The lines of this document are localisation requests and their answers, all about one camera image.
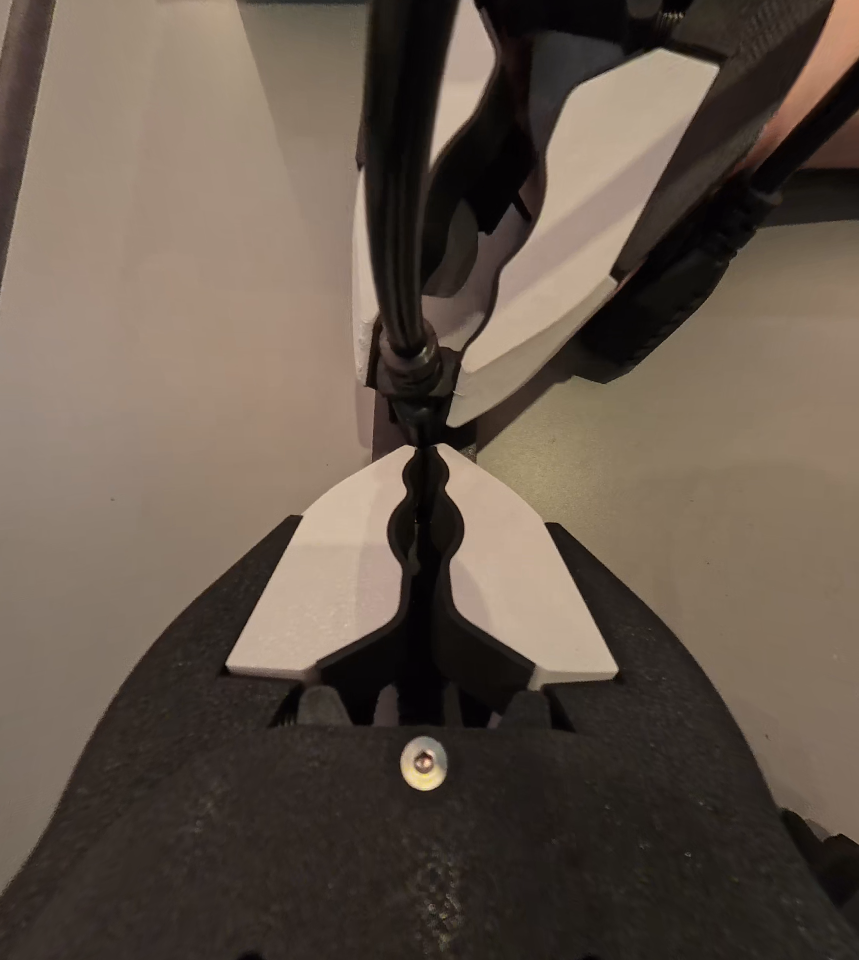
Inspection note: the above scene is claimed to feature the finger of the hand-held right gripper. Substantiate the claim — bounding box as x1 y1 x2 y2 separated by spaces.
444 45 723 429
351 0 507 393

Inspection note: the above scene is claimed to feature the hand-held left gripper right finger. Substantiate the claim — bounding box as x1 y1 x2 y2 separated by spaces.
428 441 621 689

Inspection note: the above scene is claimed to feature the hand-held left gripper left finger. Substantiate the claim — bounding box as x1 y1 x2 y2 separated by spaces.
224 446 423 684

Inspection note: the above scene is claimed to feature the black plug with tied cord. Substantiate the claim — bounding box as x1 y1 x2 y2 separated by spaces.
578 0 859 385

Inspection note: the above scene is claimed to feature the black power plug with cord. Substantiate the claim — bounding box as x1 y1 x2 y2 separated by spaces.
360 0 449 451

